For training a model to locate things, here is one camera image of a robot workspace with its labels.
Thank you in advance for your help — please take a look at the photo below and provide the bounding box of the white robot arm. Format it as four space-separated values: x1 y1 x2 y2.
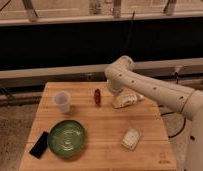
105 56 203 171

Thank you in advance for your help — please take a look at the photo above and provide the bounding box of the black smartphone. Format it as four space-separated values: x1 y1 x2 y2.
29 132 49 159

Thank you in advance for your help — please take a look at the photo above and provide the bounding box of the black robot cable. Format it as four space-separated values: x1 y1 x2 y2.
159 71 188 140

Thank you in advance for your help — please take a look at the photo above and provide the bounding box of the white sponge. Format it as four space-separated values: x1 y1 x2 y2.
122 128 142 151

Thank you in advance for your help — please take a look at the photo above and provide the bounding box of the green plate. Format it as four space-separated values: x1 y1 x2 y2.
47 120 86 158

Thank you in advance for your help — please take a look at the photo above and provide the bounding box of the clear plastic cup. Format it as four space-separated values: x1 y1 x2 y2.
52 91 71 114

